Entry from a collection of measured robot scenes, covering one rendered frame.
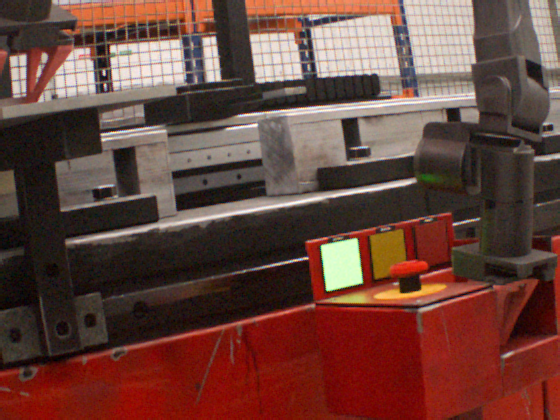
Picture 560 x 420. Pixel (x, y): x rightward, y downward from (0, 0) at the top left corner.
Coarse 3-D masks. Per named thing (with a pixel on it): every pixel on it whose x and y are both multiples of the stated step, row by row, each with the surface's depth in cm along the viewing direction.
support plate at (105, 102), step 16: (96, 96) 98; (112, 96) 99; (128, 96) 101; (144, 96) 102; (160, 96) 103; (0, 112) 93; (16, 112) 93; (32, 112) 94; (48, 112) 95; (0, 128) 106
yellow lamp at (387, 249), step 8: (392, 232) 126; (400, 232) 127; (376, 240) 125; (384, 240) 126; (392, 240) 126; (400, 240) 127; (376, 248) 125; (384, 248) 126; (392, 248) 126; (400, 248) 127; (376, 256) 125; (384, 256) 126; (392, 256) 126; (400, 256) 127; (376, 264) 125; (384, 264) 126; (392, 264) 126; (376, 272) 125; (384, 272) 126
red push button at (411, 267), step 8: (400, 264) 116; (408, 264) 115; (416, 264) 115; (424, 264) 116; (392, 272) 116; (400, 272) 115; (408, 272) 115; (416, 272) 115; (424, 272) 116; (400, 280) 116; (408, 280) 116; (416, 280) 116; (400, 288) 116; (408, 288) 116; (416, 288) 116
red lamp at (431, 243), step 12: (420, 228) 129; (432, 228) 130; (444, 228) 131; (420, 240) 129; (432, 240) 130; (444, 240) 131; (420, 252) 129; (432, 252) 130; (444, 252) 131; (432, 264) 130
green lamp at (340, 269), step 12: (348, 240) 123; (324, 252) 121; (336, 252) 122; (348, 252) 123; (324, 264) 121; (336, 264) 122; (348, 264) 123; (336, 276) 122; (348, 276) 123; (360, 276) 124; (336, 288) 122
